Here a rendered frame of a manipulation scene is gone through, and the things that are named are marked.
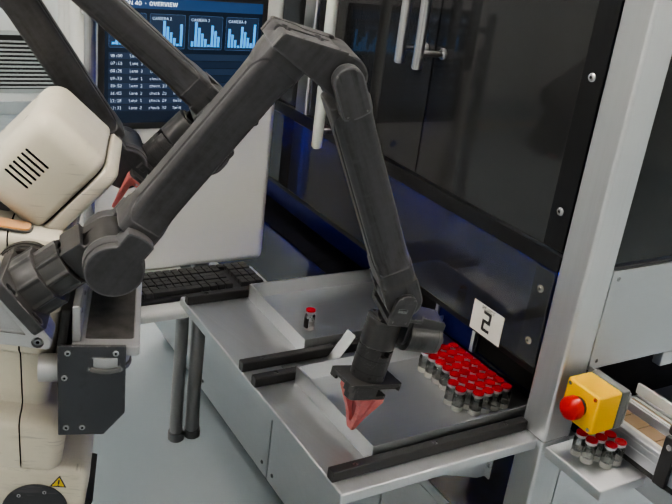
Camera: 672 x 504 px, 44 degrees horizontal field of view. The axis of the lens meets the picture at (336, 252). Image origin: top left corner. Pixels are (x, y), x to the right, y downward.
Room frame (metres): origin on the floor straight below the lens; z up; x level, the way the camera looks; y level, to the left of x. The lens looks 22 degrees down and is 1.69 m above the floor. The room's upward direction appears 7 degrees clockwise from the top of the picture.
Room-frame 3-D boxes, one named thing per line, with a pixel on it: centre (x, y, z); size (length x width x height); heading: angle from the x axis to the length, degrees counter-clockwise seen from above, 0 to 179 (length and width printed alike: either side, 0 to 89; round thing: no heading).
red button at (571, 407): (1.17, -0.42, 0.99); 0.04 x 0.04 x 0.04; 33
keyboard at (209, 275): (1.80, 0.36, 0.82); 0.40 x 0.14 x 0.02; 123
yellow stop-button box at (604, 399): (1.19, -0.45, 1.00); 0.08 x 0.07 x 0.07; 123
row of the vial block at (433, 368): (1.35, -0.24, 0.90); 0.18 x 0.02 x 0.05; 33
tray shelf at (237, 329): (1.44, -0.07, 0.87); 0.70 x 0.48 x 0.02; 33
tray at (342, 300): (1.62, -0.03, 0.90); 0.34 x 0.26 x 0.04; 123
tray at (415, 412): (1.30, -0.17, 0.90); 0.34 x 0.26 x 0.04; 123
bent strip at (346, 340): (1.39, 0.01, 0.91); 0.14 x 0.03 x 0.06; 122
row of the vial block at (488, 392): (1.36, -0.26, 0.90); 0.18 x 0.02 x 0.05; 33
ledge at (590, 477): (1.20, -0.50, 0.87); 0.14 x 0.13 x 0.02; 123
